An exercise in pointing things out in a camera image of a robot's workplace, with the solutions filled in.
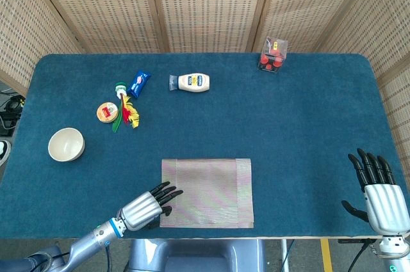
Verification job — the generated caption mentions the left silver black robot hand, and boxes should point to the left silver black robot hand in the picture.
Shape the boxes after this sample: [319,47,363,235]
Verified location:
[117,181,184,232]

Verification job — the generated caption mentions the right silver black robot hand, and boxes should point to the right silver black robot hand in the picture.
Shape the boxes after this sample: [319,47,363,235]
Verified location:
[341,148,407,237]

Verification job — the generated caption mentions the beige woven placemat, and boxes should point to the beige woven placemat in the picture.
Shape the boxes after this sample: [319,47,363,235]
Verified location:
[159,157,255,229]

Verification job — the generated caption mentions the white bowl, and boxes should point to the white bowl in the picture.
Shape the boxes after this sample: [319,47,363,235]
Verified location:
[47,127,86,162]

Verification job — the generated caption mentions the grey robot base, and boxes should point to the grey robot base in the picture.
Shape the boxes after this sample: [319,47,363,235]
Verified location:
[126,239,267,272]

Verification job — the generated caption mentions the black rectangular label plate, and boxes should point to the black rectangular label plate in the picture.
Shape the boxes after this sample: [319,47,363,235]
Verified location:
[338,237,378,244]

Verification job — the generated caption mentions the colourful feather shuttlecock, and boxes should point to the colourful feather shuttlecock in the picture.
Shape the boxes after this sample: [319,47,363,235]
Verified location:
[111,81,143,134]

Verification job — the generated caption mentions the round yellow tin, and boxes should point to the round yellow tin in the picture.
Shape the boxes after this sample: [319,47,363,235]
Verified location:
[96,102,120,124]

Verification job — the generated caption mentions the white table leg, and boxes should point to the white table leg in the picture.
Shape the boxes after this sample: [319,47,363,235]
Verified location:
[280,239,290,272]

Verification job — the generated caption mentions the blue tablecloth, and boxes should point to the blue tablecloth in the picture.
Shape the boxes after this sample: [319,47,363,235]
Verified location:
[0,52,410,240]

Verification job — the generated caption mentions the blue snack packet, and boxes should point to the blue snack packet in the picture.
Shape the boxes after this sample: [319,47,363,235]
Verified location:
[126,70,152,100]

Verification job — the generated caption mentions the mayonnaise squeeze bottle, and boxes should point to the mayonnaise squeeze bottle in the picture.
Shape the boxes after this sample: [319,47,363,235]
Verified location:
[168,73,211,93]

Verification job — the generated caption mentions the white black shoe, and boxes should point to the white black shoe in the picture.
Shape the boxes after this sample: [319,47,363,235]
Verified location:
[0,140,12,167]

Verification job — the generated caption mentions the clear box with red toy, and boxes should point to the clear box with red toy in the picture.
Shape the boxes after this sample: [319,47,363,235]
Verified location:
[257,36,288,75]

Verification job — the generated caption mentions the woven folding screen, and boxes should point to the woven folding screen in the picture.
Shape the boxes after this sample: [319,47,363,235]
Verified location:
[0,0,410,173]

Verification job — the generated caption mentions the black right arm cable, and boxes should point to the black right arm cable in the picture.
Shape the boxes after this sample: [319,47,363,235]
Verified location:
[347,241,371,272]

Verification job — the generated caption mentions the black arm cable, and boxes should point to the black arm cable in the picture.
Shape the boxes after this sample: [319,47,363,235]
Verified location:
[31,251,71,272]
[347,241,371,272]

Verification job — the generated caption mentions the blue cable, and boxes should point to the blue cable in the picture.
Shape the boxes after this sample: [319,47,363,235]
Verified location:
[102,243,111,272]

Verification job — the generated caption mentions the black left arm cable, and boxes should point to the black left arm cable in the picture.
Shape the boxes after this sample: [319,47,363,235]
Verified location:
[31,251,71,272]

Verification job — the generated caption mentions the black floor cables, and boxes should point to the black floor cables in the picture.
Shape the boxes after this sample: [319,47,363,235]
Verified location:
[0,89,26,137]

